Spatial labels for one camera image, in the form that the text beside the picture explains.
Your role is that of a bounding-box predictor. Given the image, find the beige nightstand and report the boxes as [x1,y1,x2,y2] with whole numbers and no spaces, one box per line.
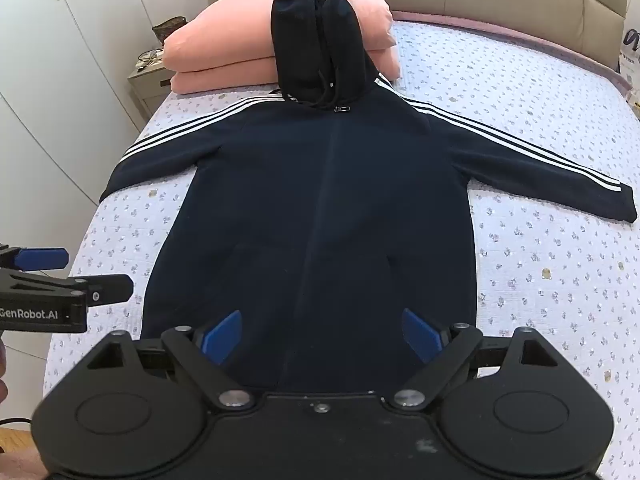
[127,52,174,117]

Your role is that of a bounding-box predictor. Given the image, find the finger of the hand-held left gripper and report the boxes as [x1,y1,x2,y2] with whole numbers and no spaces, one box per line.
[0,243,70,272]
[0,269,135,306]

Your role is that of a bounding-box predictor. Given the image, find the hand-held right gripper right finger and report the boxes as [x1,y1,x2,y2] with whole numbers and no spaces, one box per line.
[392,308,559,410]

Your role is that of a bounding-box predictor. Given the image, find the navy striped hoodie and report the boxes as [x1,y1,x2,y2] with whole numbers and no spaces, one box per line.
[99,0,638,396]

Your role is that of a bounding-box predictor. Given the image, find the tangled dark cables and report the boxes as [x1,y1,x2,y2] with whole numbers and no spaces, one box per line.
[135,47,166,69]

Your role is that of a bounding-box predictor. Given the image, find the folded pink quilt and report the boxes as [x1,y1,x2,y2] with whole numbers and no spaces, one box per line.
[161,0,402,96]

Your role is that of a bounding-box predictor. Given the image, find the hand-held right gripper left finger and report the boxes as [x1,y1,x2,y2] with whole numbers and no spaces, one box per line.
[85,309,254,411]

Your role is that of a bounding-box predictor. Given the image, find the white wardrobe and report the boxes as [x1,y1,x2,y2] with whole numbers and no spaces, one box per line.
[0,0,210,261]

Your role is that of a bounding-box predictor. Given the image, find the bed with floral sheet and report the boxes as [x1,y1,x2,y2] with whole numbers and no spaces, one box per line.
[42,9,640,480]

